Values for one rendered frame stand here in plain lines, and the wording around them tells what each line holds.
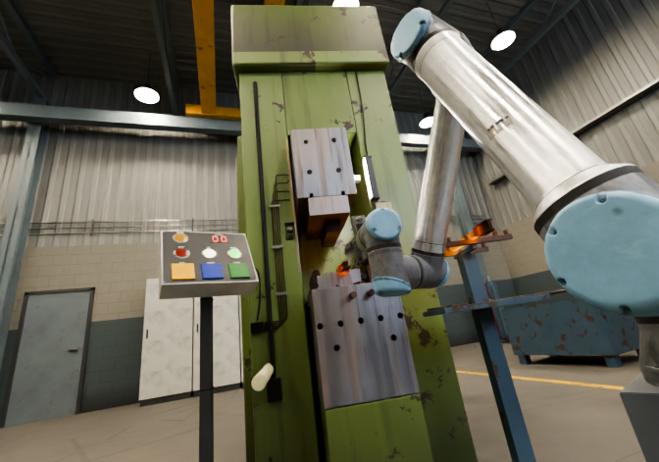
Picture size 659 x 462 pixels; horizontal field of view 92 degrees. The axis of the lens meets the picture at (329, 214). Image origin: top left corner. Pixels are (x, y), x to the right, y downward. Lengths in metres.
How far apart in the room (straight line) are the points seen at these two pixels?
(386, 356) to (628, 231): 1.08
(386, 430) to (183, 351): 5.55
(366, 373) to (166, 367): 5.58
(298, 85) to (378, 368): 1.62
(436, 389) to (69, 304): 7.04
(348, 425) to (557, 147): 1.17
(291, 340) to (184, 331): 5.24
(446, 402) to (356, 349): 0.54
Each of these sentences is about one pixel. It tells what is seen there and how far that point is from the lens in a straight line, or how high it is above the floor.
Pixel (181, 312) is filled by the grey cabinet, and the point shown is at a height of 1.44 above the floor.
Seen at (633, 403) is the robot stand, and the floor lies 0.59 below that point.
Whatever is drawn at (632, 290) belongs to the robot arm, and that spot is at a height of 0.74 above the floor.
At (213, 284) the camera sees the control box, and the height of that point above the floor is 0.95.
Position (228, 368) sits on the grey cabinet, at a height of 0.37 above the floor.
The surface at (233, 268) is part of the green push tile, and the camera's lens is 1.31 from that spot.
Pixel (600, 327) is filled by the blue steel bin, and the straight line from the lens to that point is 4.72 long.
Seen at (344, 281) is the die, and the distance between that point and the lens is 1.47.
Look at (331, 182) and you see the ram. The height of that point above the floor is 1.44.
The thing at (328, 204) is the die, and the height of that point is 1.32.
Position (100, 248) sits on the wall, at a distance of 7.99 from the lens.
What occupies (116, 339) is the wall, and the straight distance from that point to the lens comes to 7.58.
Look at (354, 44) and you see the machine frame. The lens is 2.36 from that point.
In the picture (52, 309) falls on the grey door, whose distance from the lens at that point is 7.94.
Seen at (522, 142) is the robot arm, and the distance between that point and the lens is 0.60.
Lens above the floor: 0.74
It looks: 20 degrees up
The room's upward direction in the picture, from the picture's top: 8 degrees counter-clockwise
